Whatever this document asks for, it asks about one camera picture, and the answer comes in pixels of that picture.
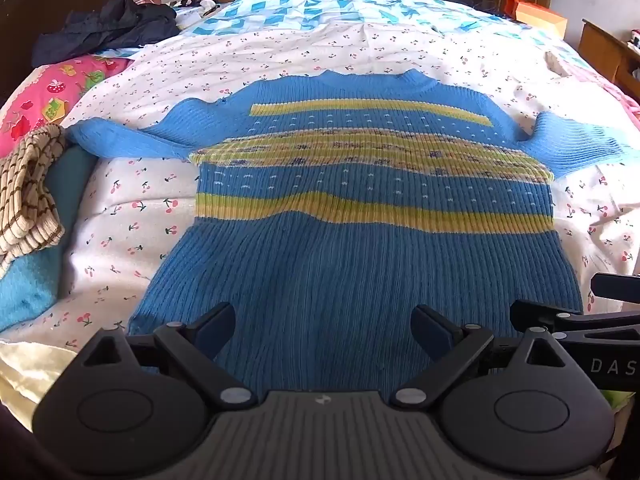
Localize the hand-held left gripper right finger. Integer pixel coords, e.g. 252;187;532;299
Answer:
390;304;568;408

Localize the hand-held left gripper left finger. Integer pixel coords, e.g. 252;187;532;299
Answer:
80;302;258;408

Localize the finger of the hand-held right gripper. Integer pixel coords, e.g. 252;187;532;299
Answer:
590;272;640;302
510;300;640;346

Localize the blue yellow striped knit sweater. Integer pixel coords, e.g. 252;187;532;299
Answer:
66;69;633;396

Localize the white cherry print bedsheet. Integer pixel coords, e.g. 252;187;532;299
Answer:
0;15;640;356

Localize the teal fleece cloth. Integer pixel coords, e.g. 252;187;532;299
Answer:
0;145;98;331

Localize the pink printed quilt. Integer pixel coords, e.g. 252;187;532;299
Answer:
565;57;640;128

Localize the cream yellow cloth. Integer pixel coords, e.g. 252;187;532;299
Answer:
0;340;76;436

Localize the wooden nightstand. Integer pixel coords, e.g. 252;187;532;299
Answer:
579;19;640;106

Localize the beige brown checked cloth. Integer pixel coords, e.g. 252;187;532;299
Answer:
0;124;66;271

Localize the orange box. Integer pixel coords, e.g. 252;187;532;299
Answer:
505;0;568;36

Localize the pink strawberry print bedding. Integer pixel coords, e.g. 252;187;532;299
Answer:
0;55;133;158

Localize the dark navy jacket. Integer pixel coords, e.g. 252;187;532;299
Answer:
31;0;180;68

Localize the blue white diamond print quilt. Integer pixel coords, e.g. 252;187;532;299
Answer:
175;0;586;41

